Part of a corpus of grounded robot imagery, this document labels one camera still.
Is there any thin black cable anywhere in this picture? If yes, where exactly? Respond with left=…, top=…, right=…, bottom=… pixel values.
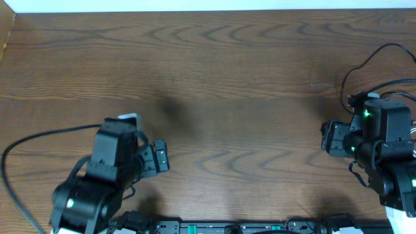
left=339, top=43, right=416, bottom=115

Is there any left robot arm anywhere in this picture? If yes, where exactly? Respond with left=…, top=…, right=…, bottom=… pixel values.
left=49, top=114, right=170, bottom=233

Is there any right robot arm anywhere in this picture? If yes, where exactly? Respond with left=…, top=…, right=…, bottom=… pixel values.
left=320, top=93, right=415, bottom=233

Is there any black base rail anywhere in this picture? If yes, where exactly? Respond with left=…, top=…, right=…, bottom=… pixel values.
left=107, top=210, right=393, bottom=234

